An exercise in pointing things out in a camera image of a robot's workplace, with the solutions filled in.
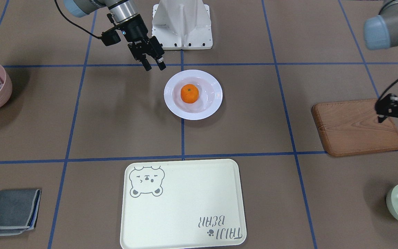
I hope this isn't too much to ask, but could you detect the wooden cutting board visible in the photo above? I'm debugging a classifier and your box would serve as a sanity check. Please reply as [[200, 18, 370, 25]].
[[311, 98, 398, 157]]

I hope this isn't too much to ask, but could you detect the white plate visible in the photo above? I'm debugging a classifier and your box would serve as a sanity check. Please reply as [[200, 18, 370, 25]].
[[164, 70, 223, 120]]

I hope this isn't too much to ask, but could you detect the folded grey cloth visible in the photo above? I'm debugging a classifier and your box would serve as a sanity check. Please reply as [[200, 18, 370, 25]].
[[0, 188, 42, 237]]

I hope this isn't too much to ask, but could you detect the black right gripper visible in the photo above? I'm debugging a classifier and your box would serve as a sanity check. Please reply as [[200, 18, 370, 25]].
[[123, 15, 166, 72]]

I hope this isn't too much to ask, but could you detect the cream bear tray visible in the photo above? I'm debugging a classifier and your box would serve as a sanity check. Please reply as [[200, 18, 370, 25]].
[[120, 159, 247, 249]]

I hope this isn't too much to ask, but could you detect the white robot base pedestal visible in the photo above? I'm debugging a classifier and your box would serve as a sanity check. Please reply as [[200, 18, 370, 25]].
[[151, 0, 213, 50]]

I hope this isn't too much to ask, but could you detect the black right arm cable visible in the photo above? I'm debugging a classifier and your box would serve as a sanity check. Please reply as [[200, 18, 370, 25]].
[[54, 0, 116, 38]]

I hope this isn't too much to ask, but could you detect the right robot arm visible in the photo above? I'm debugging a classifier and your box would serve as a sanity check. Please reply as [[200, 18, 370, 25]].
[[55, 0, 166, 71]]

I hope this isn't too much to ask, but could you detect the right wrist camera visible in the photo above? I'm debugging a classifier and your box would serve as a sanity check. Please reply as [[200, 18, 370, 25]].
[[101, 29, 121, 47]]

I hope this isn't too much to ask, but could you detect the orange fruit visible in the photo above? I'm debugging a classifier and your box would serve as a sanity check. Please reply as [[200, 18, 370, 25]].
[[180, 84, 200, 104]]

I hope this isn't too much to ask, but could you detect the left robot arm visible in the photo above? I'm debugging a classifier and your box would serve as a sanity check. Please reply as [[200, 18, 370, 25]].
[[363, 0, 398, 123]]

